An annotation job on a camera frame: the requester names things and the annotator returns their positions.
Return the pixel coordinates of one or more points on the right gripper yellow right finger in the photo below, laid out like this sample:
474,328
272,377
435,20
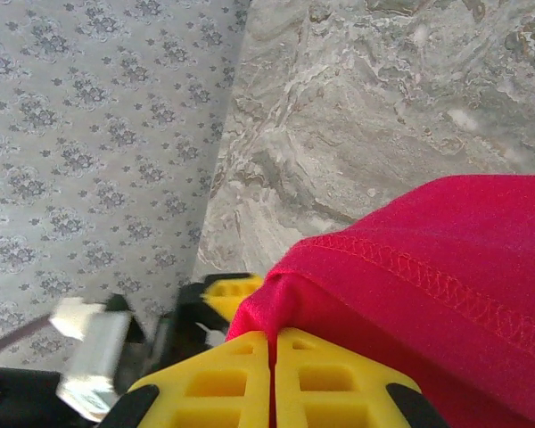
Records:
330,401

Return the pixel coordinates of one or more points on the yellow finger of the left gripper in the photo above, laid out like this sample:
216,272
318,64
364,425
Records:
232,290

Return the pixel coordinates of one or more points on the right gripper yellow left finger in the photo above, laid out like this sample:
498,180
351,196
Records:
223,401

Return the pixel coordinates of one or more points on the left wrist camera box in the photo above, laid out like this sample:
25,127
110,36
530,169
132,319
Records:
93,356

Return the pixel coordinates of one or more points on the red t-shirt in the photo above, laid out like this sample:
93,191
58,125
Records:
428,267

